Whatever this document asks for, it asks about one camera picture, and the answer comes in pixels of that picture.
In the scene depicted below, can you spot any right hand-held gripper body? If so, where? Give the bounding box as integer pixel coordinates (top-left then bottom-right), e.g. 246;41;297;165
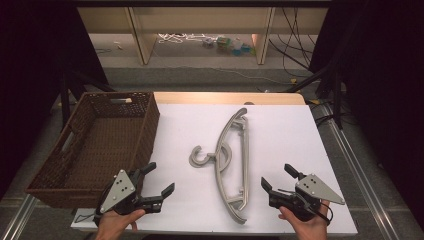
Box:
268;173;346;223

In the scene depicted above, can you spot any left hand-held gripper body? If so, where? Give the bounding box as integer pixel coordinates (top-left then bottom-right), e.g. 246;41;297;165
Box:
94;168;164;216

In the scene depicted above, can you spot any brown wicker basket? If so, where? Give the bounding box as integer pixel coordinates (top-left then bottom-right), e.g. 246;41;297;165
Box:
25;91;161;209

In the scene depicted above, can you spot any person's left hand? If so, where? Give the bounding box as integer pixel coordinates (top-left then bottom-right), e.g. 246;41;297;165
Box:
94;208;147;240

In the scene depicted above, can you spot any person's right hand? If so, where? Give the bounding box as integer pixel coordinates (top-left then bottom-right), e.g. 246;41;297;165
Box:
278;199;331;240

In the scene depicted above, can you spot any white table board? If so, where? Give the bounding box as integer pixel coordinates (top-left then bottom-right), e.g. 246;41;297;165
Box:
70;103;358;238

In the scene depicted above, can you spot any black metal stand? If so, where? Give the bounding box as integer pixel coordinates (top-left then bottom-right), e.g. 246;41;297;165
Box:
59;66;117;129
284;63;345;130

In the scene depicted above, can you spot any wooden table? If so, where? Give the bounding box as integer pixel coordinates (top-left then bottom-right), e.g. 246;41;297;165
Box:
153;92;307;106

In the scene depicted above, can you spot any dark curtain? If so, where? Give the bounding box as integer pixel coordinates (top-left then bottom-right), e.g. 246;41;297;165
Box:
309;0;424;231
0;0;110;201

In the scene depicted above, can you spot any colourful small item pile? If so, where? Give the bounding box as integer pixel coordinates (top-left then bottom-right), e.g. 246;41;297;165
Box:
202;35;257;57

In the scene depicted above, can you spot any light wooden shelf unit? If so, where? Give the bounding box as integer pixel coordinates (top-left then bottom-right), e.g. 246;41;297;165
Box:
77;6;329;66

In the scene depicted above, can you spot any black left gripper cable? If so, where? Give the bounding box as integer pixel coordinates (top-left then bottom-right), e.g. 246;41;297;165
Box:
73;186;111;225

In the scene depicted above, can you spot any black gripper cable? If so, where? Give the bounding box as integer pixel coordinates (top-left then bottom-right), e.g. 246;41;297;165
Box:
311;199;334;224
73;186;111;225

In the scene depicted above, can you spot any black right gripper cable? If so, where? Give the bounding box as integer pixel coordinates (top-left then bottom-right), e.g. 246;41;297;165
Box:
311;199;334;224

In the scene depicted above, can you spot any metal floor rail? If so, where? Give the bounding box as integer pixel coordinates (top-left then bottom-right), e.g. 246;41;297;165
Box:
0;194;38;240
319;102;403;240

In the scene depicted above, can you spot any tangled white cable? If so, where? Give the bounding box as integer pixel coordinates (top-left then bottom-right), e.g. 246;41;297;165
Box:
157;32;214;45

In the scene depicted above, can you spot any bundle of black cables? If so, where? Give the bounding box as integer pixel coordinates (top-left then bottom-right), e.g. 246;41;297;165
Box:
268;6;329;93

